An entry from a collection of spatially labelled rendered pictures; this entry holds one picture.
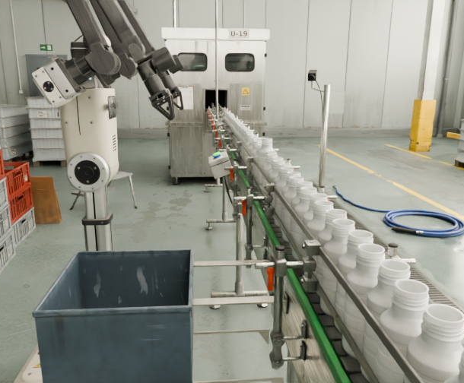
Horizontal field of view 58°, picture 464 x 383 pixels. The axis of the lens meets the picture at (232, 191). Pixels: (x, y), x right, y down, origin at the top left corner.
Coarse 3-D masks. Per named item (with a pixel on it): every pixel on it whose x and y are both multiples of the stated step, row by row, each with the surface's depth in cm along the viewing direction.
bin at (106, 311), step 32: (96, 256) 113; (128, 256) 114; (160, 256) 114; (192, 256) 110; (64, 288) 100; (96, 288) 115; (128, 288) 116; (160, 288) 117; (192, 288) 116; (64, 320) 84; (96, 320) 84; (128, 320) 85; (160, 320) 85; (192, 320) 109; (64, 352) 86; (96, 352) 86; (128, 352) 87; (160, 352) 87; (192, 352) 104
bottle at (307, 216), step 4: (312, 196) 86; (316, 196) 89; (320, 196) 88; (324, 196) 88; (312, 200) 86; (316, 200) 85; (320, 200) 85; (324, 200) 86; (312, 204) 86; (312, 208) 86; (308, 212) 87; (312, 212) 86; (304, 216) 88; (308, 216) 87; (312, 216) 86; (304, 220) 87; (308, 220) 86; (304, 224) 88; (304, 236) 88; (304, 252) 88; (304, 256) 89
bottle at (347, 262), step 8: (352, 232) 66; (360, 232) 66; (368, 232) 65; (352, 240) 64; (360, 240) 63; (368, 240) 63; (352, 248) 64; (344, 256) 65; (352, 256) 64; (344, 264) 64; (352, 264) 64; (344, 272) 64; (336, 288) 67; (336, 296) 67; (344, 296) 65; (336, 304) 67; (344, 304) 65
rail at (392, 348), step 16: (224, 128) 335; (288, 208) 97; (288, 240) 98; (336, 272) 64; (320, 288) 73; (336, 320) 64; (368, 320) 52; (384, 336) 47; (400, 352) 44; (368, 368) 52
